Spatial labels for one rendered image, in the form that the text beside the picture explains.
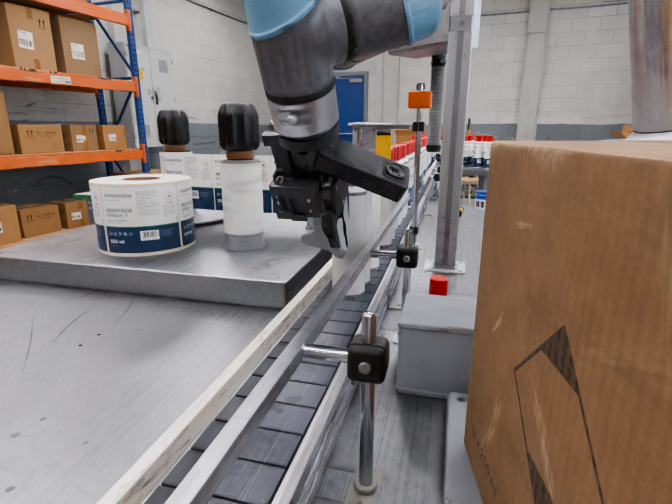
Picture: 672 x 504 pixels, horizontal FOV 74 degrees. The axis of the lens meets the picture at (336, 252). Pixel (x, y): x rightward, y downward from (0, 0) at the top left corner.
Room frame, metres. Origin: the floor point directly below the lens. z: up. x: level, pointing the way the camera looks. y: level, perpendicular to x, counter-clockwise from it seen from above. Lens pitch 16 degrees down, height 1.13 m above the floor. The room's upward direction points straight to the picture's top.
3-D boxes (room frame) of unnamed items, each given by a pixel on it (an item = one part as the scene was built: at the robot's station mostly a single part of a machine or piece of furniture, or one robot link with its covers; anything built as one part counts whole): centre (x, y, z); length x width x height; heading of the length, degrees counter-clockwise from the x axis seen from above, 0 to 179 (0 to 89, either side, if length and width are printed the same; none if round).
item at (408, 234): (0.61, -0.08, 0.91); 0.07 x 0.03 x 0.16; 75
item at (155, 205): (0.96, 0.42, 0.95); 0.20 x 0.20 x 0.14
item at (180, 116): (1.26, 0.44, 1.04); 0.09 x 0.09 x 0.29
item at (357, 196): (0.66, -0.02, 0.98); 0.05 x 0.05 x 0.20
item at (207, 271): (1.18, 0.31, 0.86); 0.80 x 0.67 x 0.05; 165
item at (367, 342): (0.32, 0.00, 0.91); 0.07 x 0.03 x 0.16; 75
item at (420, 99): (0.89, -0.13, 1.05); 0.10 x 0.04 x 0.33; 75
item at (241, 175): (0.94, 0.20, 1.03); 0.09 x 0.09 x 0.30
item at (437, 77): (1.08, -0.23, 1.18); 0.04 x 0.04 x 0.21
